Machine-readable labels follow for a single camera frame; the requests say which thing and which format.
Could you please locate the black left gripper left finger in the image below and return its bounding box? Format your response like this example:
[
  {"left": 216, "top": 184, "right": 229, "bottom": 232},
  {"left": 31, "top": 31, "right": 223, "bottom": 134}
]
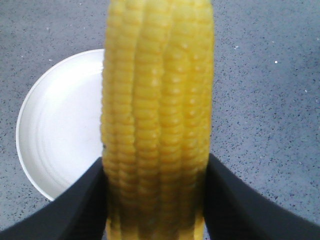
[{"left": 0, "top": 158, "right": 108, "bottom": 240}]

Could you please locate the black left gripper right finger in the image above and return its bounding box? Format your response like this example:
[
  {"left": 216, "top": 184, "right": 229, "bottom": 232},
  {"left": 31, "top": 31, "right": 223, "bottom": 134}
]
[{"left": 204, "top": 153, "right": 320, "bottom": 240}]

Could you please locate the pale yellow corn cob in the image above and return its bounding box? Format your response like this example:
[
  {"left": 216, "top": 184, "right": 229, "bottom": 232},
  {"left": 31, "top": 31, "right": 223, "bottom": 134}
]
[{"left": 100, "top": 0, "right": 214, "bottom": 240}]

